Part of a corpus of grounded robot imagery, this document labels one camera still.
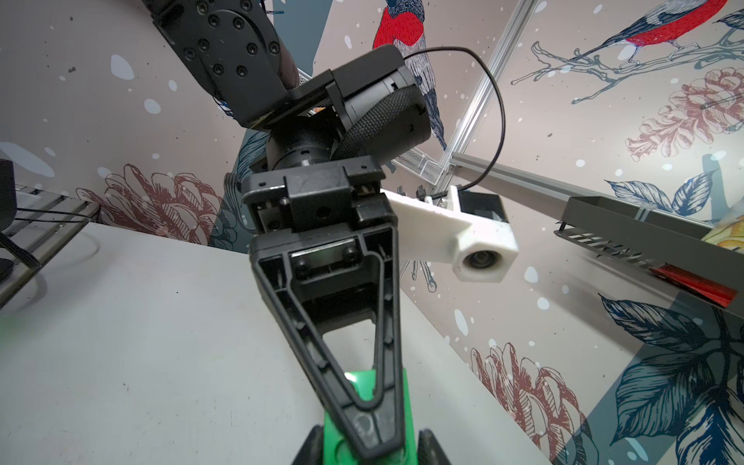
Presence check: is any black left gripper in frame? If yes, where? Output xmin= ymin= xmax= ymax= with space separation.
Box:
xmin=241 ymin=156 xmax=405 ymax=462

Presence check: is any black wire basket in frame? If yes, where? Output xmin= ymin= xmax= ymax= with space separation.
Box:
xmin=555 ymin=196 xmax=743 ymax=317

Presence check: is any Chuba cassava chips bag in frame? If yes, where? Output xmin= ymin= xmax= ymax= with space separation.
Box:
xmin=703 ymin=215 xmax=744 ymax=254

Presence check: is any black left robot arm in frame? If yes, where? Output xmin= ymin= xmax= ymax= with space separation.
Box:
xmin=146 ymin=1 xmax=430 ymax=464

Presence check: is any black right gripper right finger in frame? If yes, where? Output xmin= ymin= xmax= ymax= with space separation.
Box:
xmin=417 ymin=429 xmax=451 ymax=465

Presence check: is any white wire shelf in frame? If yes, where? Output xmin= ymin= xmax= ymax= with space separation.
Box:
xmin=393 ymin=148 xmax=446 ymax=185

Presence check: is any green lego brick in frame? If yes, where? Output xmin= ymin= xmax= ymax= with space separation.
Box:
xmin=320 ymin=369 xmax=420 ymax=465

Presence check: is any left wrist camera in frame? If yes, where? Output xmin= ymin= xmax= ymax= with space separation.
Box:
xmin=384 ymin=186 xmax=519 ymax=283

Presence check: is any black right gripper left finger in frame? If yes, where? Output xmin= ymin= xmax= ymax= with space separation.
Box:
xmin=292 ymin=425 xmax=324 ymax=465

